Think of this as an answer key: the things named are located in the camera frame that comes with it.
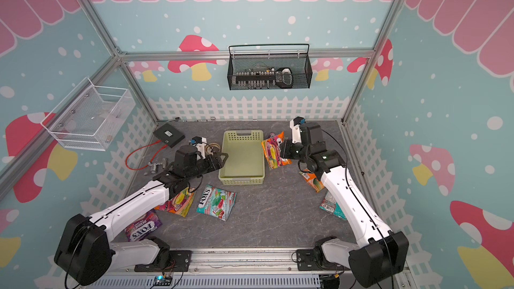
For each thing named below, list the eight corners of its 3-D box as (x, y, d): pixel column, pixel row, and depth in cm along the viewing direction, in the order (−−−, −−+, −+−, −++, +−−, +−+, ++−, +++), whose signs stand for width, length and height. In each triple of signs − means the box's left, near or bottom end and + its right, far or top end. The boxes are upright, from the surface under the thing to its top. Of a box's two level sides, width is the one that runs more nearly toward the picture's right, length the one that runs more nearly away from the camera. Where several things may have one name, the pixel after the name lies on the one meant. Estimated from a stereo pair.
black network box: (154, 135, 117) (152, 132, 115) (170, 125, 122) (168, 121, 120) (170, 148, 111) (168, 145, 109) (186, 137, 116) (184, 133, 114)
